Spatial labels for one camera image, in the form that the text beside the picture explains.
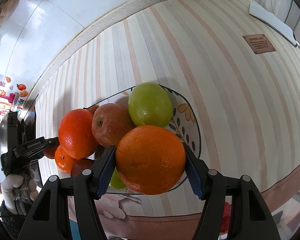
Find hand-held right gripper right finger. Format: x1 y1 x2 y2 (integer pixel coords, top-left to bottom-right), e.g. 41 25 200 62
182 142 282 240

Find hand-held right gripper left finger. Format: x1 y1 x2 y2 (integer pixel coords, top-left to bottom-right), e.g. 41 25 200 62
19 145 117 240

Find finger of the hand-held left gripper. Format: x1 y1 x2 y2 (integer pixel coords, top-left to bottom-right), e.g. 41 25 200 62
44 137 60 155

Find brown-red apple back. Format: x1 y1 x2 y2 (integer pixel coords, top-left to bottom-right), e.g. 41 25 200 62
42 144 60 159

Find brown-red apple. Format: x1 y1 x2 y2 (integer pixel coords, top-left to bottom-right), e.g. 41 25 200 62
70 158 95 178
42 144 60 159

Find green apple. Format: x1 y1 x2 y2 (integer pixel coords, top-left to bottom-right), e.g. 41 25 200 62
128 82 173 128
109 169 128 190

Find small orange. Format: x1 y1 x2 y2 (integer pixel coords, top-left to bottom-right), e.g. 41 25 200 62
54 145 77 174

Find brown-red apple front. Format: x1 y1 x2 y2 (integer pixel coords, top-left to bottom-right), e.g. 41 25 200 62
70 158 95 178

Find large deep orange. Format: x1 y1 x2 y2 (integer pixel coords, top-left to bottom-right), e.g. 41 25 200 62
58 109 99 160

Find medium orange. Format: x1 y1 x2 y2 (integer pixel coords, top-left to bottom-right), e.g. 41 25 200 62
115 125 187 195

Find red apple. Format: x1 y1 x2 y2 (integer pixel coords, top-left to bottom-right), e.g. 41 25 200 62
91 103 136 148

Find floral ceramic plate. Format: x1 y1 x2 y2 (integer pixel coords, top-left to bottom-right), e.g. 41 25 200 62
86 84 202 195

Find person's left forearm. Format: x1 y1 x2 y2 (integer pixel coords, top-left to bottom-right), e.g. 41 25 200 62
0 200 30 233

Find person's left hand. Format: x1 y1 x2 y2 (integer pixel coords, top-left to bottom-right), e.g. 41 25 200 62
1 170 38 215

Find steel wok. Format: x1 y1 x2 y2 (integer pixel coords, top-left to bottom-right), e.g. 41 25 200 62
0 115 23 155

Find red cherry tomato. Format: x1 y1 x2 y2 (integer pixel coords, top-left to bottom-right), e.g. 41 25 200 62
219 216 230 233
222 201 232 217

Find striped pink-edged tablecloth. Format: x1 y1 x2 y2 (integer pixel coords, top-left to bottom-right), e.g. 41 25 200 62
35 0 300 240

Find white power bank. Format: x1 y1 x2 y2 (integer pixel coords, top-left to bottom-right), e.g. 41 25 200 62
249 0 298 47

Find colourful wall stickers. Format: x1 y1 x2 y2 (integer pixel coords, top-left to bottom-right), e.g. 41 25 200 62
0 76 29 125

